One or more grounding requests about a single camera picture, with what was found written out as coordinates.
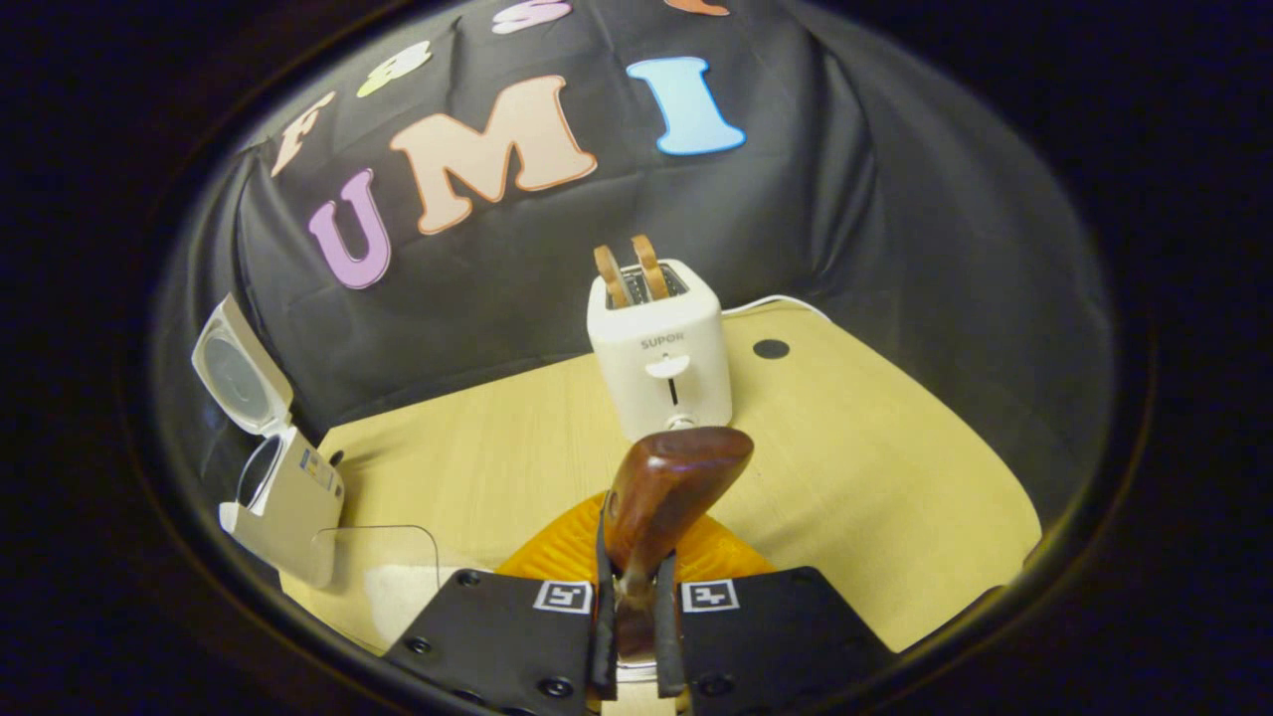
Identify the black backdrop cloth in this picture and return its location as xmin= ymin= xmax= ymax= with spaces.
xmin=154 ymin=0 xmax=1115 ymax=523

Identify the white toaster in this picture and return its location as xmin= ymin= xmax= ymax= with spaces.
xmin=586 ymin=258 xmax=735 ymax=445

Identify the white rice cooker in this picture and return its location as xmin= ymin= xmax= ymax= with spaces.
xmin=191 ymin=292 xmax=347 ymax=591

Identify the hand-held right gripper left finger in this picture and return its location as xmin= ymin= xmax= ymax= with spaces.
xmin=383 ymin=492 xmax=624 ymax=716

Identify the toasted bread slice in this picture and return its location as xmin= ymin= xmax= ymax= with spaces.
xmin=630 ymin=234 xmax=671 ymax=302
xmin=593 ymin=245 xmax=634 ymax=310

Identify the clear plastic rice container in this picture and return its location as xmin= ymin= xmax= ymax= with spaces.
xmin=309 ymin=524 xmax=445 ymax=653

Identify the brown wooden spoon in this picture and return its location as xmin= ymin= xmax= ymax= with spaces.
xmin=601 ymin=426 xmax=756 ymax=663

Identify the white toaster cable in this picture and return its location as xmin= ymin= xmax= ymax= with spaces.
xmin=720 ymin=293 xmax=832 ymax=322

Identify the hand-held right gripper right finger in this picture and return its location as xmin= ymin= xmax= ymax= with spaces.
xmin=651 ymin=512 xmax=897 ymax=716

